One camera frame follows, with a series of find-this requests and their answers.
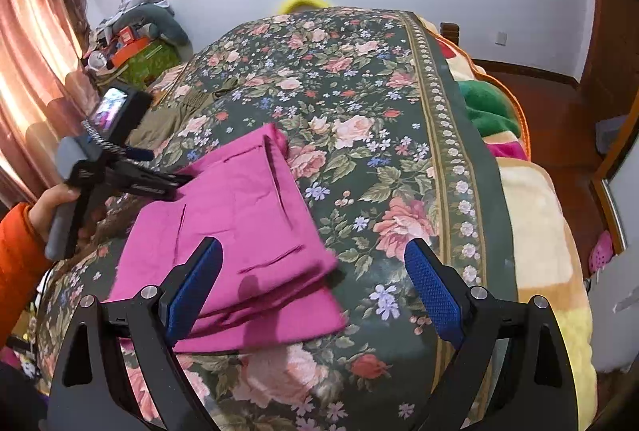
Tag person left hand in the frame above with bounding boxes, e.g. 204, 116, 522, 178
28, 184, 106, 246

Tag olive green garment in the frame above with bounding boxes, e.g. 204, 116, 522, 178
128, 77, 238, 153

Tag pink pants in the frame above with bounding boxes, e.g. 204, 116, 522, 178
108, 124, 345, 353

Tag wooden wardrobe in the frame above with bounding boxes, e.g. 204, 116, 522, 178
581, 0, 638, 253

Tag floral bed cover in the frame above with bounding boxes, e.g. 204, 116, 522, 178
37, 6, 521, 431

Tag grey neck pillow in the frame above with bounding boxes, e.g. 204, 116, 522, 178
113, 4, 190, 46

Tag orange sleeve forearm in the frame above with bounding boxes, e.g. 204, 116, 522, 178
0, 203, 50, 347

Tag green storage bag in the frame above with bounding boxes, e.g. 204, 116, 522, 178
116, 40, 182, 89

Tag pink striped curtain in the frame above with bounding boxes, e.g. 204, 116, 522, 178
1, 0, 99, 208

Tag orange box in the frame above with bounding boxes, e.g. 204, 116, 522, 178
111, 36, 152, 68

